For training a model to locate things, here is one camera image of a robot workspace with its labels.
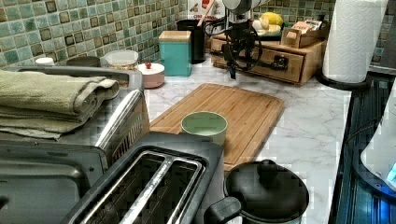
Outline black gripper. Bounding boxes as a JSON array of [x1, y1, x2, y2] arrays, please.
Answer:
[[222, 20, 256, 79]]

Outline black drawer handle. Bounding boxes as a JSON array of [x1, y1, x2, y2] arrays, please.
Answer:
[[210, 49, 290, 72]]

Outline wooden drawer box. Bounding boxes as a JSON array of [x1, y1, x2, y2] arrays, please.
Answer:
[[210, 35, 326, 85]]

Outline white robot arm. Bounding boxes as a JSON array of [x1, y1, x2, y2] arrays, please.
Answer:
[[222, 0, 262, 79]]

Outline black utensil holder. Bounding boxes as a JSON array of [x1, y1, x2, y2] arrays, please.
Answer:
[[177, 20, 205, 63]]

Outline wooden cutting board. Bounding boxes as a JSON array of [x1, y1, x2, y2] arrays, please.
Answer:
[[150, 83, 284, 172]]

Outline toy banana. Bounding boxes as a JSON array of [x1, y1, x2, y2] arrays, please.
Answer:
[[252, 19, 281, 35]]

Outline green cup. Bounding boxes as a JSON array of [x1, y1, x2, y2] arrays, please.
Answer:
[[180, 111, 228, 146]]

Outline teal canister with wooden lid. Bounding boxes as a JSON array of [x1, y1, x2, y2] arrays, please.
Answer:
[[159, 31, 191, 77]]

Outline toy lemon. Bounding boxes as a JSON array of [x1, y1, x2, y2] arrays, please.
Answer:
[[261, 12, 283, 26]]

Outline cereal box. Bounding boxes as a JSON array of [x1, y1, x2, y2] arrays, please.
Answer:
[[187, 0, 225, 21]]

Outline white pink lidded bowl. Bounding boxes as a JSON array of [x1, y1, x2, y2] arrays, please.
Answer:
[[137, 63, 164, 89]]

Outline wooden tea bag box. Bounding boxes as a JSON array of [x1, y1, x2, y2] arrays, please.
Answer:
[[280, 21, 330, 49]]

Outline clear lidded jar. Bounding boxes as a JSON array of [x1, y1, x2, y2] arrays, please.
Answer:
[[104, 50, 139, 70]]

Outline black two-slot toaster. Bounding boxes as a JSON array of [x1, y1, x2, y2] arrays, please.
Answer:
[[61, 132, 223, 224]]

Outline white paper towel roll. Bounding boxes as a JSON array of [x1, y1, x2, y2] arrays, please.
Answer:
[[322, 0, 389, 83]]

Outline black paper towel stand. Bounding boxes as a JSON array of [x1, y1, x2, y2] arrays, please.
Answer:
[[314, 69, 372, 91]]

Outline white capped bottle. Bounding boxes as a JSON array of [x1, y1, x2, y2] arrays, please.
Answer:
[[35, 57, 55, 66]]

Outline folded beige towel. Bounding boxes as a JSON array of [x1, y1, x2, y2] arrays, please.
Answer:
[[0, 70, 119, 139]]

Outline silver toaster oven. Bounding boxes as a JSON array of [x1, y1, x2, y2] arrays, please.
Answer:
[[1, 66, 149, 224]]

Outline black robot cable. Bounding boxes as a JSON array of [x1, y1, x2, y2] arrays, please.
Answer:
[[204, 17, 264, 73]]

